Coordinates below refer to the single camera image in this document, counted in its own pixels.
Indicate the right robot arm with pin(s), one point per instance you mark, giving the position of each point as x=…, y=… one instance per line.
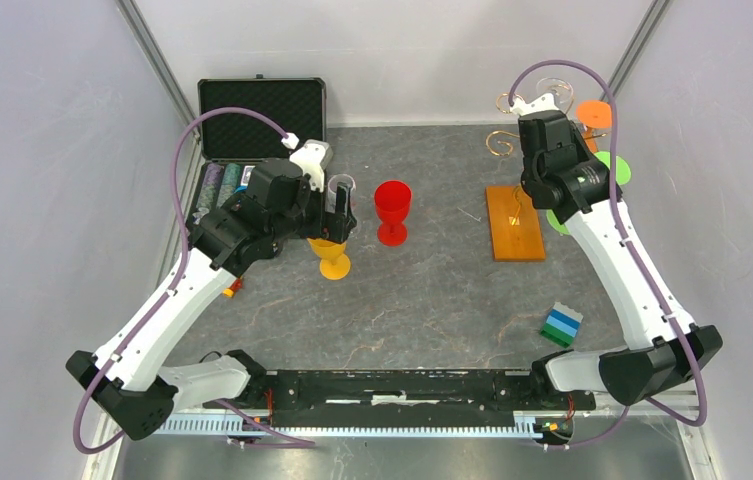
x=663, y=343

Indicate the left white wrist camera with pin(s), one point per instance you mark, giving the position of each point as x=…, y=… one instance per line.
x=313, y=158

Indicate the orange wine glass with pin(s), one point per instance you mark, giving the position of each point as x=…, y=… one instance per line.
x=595, y=117

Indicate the blue green brick stack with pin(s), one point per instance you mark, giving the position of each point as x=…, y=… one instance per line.
x=561, y=325

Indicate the red wine glass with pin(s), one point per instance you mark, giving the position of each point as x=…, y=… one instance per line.
x=392, y=202

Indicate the yellow wine glass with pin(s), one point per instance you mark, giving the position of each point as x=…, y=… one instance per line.
x=334, y=263

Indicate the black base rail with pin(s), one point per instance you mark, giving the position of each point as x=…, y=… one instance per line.
x=408, y=404

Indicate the black poker chip case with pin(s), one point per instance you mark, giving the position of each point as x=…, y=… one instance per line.
x=231, y=144

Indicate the gold wire glass rack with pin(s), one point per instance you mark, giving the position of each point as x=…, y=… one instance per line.
x=514, y=224

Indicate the toy brick car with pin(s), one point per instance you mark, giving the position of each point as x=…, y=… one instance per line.
x=231, y=290

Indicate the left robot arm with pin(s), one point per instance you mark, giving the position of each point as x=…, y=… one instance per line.
x=127, y=377

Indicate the clear glass on rack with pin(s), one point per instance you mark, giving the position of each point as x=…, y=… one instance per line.
x=561, y=91

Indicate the green wine glass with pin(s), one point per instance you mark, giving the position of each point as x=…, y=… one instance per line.
x=623, y=176

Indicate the clear wine glass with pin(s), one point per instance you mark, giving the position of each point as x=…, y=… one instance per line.
x=338, y=180

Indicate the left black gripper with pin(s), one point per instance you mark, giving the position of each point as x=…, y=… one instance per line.
x=332, y=226

